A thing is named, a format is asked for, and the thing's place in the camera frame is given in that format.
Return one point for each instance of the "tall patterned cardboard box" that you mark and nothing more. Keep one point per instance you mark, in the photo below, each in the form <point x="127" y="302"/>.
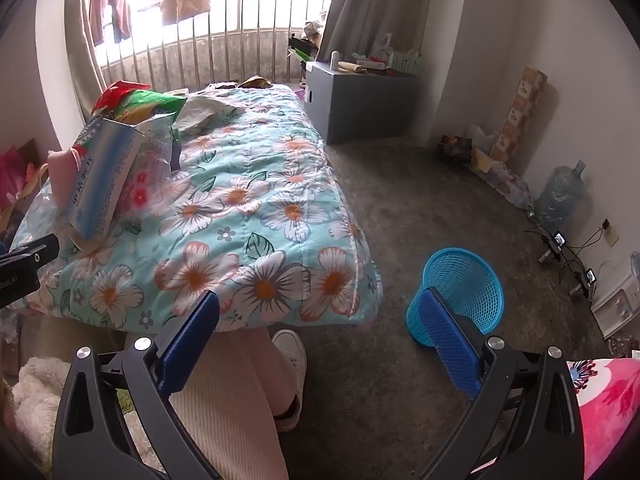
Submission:
<point x="520" y="110"/>

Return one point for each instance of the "floor clutter pile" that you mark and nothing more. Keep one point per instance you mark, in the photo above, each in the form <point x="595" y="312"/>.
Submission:
<point x="480" y="160"/>

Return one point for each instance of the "small camera on floor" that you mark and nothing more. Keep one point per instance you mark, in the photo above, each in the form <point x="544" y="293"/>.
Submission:
<point x="555" y="245"/>
<point x="585" y="282"/>

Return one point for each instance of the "clear water jug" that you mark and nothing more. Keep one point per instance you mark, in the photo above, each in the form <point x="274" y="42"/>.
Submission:
<point x="557" y="197"/>

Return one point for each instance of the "white fuzzy cloth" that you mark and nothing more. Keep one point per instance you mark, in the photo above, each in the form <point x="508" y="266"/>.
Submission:
<point x="40" y="400"/>

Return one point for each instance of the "green red chips bag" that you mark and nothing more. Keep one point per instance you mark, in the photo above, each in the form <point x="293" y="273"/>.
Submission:
<point x="137" y="102"/>

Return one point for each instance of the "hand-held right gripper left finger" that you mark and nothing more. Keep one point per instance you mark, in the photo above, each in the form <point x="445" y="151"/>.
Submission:
<point x="187" y="347"/>

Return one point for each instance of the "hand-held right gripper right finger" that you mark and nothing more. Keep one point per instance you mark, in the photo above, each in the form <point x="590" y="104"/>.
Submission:
<point x="447" y="345"/>

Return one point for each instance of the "beige curtain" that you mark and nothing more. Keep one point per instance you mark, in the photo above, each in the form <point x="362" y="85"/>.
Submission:
<point x="85" y="50"/>

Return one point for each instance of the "grey cabinet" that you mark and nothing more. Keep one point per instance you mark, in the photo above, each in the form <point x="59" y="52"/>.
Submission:
<point x="350" y="105"/>

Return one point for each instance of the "brown snack packet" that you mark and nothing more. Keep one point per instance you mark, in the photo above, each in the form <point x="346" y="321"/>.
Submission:
<point x="255" y="81"/>

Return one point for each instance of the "green plastic basket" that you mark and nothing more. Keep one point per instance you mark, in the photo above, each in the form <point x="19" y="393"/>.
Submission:
<point x="405" y="62"/>

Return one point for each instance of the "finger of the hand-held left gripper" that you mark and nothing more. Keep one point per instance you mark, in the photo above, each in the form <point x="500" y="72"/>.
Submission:
<point x="25" y="265"/>

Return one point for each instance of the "wooden rolling pin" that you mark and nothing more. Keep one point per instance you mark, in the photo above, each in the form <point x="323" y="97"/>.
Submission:
<point x="352" y="66"/>

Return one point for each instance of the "white appliance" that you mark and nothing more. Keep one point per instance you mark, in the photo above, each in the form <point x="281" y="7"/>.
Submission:
<point x="617" y="305"/>

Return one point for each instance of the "blue white plastic wrapper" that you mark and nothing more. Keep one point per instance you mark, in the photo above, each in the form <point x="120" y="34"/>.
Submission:
<point x="162" y="140"/>

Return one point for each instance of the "white shoe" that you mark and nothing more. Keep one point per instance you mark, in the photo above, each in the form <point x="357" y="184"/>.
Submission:
<point x="292" y="360"/>

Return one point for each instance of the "blue white tissue box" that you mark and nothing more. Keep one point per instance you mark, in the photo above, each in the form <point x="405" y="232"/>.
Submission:
<point x="102" y="180"/>

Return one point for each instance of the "floral turquoise blanket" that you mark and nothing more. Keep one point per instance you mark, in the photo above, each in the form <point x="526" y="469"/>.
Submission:
<point x="240" y="210"/>

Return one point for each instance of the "red hanging garment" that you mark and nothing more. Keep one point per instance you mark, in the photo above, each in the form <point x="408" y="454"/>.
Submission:
<point x="107" y="5"/>

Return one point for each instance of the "small white bottle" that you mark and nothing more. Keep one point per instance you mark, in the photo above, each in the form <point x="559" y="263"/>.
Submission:
<point x="335" y="59"/>

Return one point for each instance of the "grey curtain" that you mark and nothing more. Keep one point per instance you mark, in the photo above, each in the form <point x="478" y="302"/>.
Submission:
<point x="380" y="5"/>

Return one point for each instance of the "pink floral blanket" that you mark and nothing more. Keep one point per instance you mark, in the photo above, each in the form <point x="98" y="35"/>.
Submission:
<point x="610" y="410"/>

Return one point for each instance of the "white crumpled plastic bag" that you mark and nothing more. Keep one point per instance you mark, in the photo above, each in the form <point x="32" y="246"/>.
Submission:
<point x="207" y="112"/>

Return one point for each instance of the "blue plastic wastebasket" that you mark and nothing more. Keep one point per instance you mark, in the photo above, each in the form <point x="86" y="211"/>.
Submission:
<point x="465" y="280"/>

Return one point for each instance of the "pink plastic bag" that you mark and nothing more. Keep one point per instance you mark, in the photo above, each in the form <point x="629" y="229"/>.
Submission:
<point x="64" y="177"/>

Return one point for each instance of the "metal window railing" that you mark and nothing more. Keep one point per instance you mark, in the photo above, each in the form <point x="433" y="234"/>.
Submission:
<point x="225" y="40"/>

